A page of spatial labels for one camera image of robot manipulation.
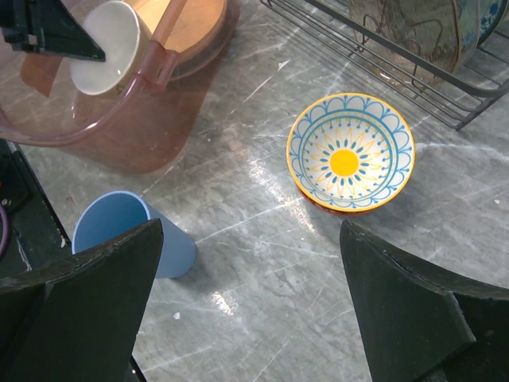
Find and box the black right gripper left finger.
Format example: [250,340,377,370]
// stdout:
[1,219,164,381]

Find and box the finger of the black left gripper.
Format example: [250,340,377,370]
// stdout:
[1,0,106,62]

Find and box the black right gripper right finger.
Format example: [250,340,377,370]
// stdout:
[340,220,508,381]

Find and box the plain white ceramic bowl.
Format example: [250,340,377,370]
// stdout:
[68,1,151,98]

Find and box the tan bottom plate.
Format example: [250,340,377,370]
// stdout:
[126,0,227,58]

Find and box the pink transparent plastic bin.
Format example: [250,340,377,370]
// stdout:
[1,1,239,173]

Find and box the blue plastic cup left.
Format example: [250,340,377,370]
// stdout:
[72,191,197,279]

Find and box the red zigzag bottom bowl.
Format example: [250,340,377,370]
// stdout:
[297,187,369,217]

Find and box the yellow blue sun bowl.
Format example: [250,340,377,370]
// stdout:
[286,92,416,212]

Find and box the beige crackle plate in rack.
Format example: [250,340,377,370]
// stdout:
[349,1,459,86]

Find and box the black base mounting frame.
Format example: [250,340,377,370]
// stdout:
[1,140,72,278]

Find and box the metal wire dish rack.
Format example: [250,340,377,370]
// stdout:
[263,1,508,131]

